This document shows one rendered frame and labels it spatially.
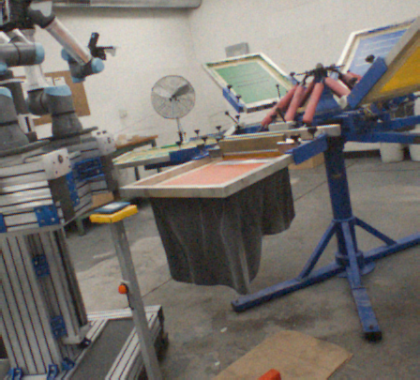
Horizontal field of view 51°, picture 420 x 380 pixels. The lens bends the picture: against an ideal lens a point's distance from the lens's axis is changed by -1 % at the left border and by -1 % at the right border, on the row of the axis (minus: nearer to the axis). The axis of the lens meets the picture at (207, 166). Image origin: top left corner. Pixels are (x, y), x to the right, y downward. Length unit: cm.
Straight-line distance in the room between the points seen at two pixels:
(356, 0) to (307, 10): 69
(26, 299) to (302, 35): 536
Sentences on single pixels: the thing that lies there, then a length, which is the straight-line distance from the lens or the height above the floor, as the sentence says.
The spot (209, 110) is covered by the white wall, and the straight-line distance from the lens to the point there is 772.
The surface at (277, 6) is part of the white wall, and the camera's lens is 684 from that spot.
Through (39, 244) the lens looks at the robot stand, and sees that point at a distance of 210.
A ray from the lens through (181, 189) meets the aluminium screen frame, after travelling 167.
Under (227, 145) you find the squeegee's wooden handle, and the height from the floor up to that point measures 103.
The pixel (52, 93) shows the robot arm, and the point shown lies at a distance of 222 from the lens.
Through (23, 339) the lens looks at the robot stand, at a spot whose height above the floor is 41.
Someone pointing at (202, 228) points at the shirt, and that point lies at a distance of 181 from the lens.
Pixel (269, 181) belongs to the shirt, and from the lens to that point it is 189.
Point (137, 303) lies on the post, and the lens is 183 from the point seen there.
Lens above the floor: 132
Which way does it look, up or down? 9 degrees down
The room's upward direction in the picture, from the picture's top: 12 degrees counter-clockwise
